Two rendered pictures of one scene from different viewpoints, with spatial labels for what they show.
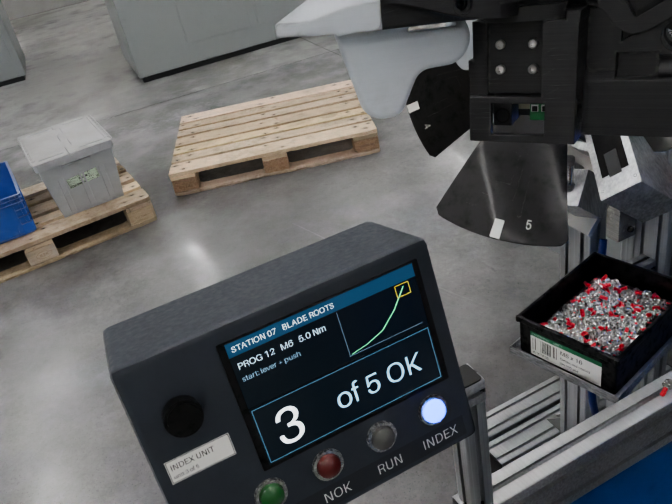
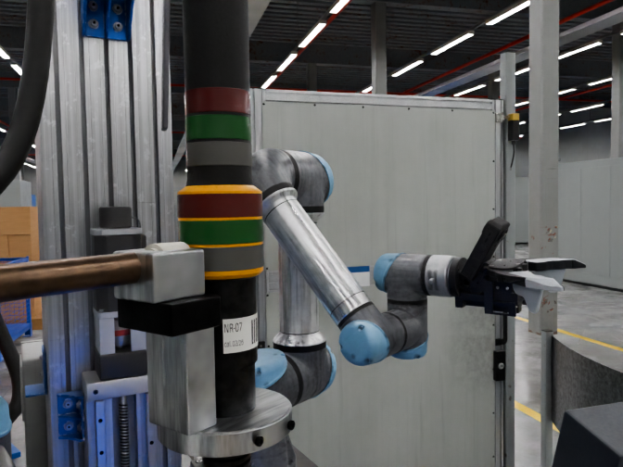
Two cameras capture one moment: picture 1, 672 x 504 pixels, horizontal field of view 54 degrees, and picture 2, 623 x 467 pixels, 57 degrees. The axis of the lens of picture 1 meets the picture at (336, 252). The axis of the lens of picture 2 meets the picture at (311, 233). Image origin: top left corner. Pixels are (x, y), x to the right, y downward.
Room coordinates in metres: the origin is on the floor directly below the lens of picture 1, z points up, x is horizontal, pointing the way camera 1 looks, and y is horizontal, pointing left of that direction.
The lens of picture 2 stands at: (1.31, -0.42, 1.57)
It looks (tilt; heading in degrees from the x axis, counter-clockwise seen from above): 3 degrees down; 182
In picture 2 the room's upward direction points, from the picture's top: 1 degrees counter-clockwise
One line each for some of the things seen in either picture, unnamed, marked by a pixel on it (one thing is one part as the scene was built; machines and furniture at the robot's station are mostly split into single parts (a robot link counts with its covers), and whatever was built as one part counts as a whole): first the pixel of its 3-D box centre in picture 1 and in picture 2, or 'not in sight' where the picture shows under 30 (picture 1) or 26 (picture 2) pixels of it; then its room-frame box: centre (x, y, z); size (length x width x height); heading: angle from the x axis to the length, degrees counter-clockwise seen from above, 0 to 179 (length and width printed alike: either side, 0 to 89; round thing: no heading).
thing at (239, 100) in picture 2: not in sight; (218, 105); (1.01, -0.48, 1.62); 0.03 x 0.03 x 0.01
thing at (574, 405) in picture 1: (580, 332); not in sight; (1.17, -0.53, 0.46); 0.09 x 0.05 x 0.91; 20
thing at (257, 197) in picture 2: not in sight; (220, 205); (1.01, -0.48, 1.57); 0.04 x 0.04 x 0.01
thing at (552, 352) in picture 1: (604, 318); not in sight; (0.77, -0.38, 0.85); 0.22 x 0.17 x 0.07; 124
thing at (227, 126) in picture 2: not in sight; (218, 130); (1.01, -0.48, 1.61); 0.03 x 0.03 x 0.01
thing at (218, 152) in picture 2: not in sight; (219, 156); (1.01, -0.48, 1.60); 0.03 x 0.03 x 0.01
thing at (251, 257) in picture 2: not in sight; (222, 255); (1.01, -0.48, 1.54); 0.04 x 0.04 x 0.01
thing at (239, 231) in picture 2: not in sight; (221, 230); (1.01, -0.48, 1.56); 0.04 x 0.04 x 0.01
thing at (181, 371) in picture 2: not in sight; (209, 341); (1.02, -0.48, 1.50); 0.09 x 0.07 x 0.10; 145
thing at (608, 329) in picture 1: (602, 323); not in sight; (0.77, -0.38, 0.84); 0.19 x 0.14 x 0.05; 124
